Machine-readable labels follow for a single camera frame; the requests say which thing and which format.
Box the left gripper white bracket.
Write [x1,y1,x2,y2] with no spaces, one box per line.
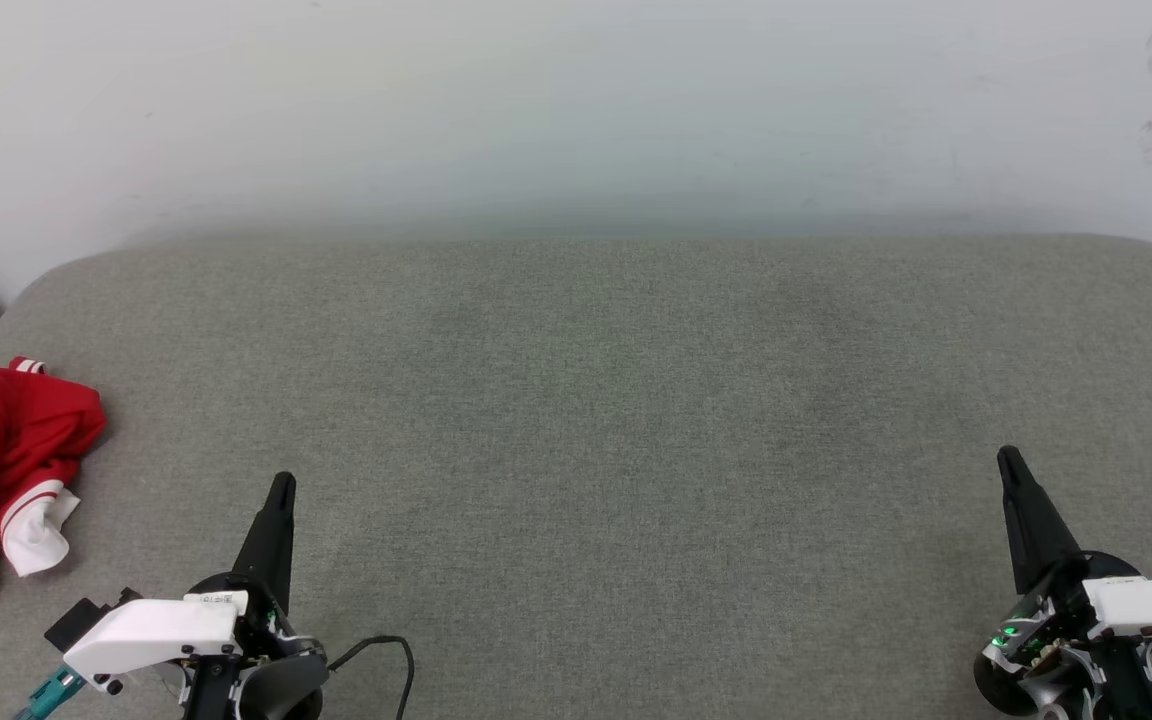
[63,472,329,720]

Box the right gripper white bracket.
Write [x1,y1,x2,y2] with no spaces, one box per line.
[973,445,1152,720]

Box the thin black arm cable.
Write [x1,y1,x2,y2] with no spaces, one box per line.
[329,636,416,720]

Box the teal cable connector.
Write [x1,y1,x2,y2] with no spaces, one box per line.
[16,665,87,720]

